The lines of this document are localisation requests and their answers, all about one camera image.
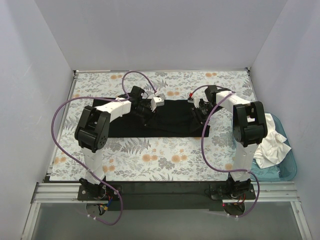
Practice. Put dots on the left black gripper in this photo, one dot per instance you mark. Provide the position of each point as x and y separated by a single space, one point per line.
149 113

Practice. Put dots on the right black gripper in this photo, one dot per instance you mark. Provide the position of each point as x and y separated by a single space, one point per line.
198 113

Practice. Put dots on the black t shirt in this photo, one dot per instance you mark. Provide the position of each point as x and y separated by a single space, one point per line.
173 119

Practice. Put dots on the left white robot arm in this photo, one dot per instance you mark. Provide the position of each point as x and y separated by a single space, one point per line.
93 129

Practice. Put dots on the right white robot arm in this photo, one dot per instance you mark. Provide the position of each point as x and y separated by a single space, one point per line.
249 128

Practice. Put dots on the floral patterned table mat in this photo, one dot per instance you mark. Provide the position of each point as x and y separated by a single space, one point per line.
159 158

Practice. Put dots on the white t shirt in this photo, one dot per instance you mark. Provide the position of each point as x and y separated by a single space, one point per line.
273 149

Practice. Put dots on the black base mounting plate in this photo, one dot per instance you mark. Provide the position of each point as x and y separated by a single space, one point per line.
169 195

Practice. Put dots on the teal plastic bin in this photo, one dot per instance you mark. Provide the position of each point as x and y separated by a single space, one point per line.
285 171

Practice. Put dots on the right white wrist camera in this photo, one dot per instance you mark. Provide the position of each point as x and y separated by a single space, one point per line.
196 101

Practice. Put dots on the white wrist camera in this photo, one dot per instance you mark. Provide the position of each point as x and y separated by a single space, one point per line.
196 101
156 102

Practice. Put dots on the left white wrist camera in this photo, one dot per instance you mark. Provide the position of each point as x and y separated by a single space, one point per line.
156 102

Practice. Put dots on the aluminium frame rail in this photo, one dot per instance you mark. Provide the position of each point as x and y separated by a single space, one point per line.
67 193

